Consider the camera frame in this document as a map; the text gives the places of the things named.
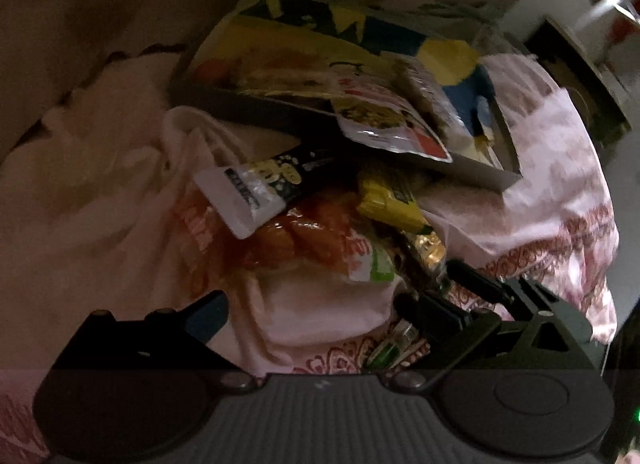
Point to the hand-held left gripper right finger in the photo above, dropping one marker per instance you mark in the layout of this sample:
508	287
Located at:
445	321

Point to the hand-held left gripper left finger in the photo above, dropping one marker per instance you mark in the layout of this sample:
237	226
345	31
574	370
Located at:
207	319

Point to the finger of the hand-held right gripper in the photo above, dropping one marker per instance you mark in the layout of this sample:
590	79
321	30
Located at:
407	306
475	281

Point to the green candy wrapper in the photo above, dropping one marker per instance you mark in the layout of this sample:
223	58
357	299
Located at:
395	344

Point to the clear cereal bar packet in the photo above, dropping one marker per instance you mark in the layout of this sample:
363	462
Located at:
427	249

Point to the white plastic bag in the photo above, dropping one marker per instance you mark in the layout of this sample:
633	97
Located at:
310	309

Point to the yellow snack packet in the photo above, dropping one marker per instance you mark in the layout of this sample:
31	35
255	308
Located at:
390	199

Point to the orange snack bag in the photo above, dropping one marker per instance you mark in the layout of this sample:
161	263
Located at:
300	239

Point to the black and white stick packet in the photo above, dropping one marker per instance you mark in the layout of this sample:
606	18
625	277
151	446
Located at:
250	183

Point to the silver snack pouch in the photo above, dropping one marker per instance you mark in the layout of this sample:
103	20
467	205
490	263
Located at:
380	118

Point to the clear cracker packet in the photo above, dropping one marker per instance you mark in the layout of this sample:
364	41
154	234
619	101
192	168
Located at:
425	88

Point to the cartoon printed box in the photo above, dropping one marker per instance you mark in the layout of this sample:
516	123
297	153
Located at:
280	43

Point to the floral bed sheet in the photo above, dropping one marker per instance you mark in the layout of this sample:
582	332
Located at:
550	168

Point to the dark wooden desk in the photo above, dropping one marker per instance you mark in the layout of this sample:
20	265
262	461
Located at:
575	73

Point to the green cloth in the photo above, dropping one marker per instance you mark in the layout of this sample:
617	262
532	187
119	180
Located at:
475	18

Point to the white desk lamp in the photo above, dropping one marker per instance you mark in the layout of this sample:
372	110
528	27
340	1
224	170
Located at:
605	8

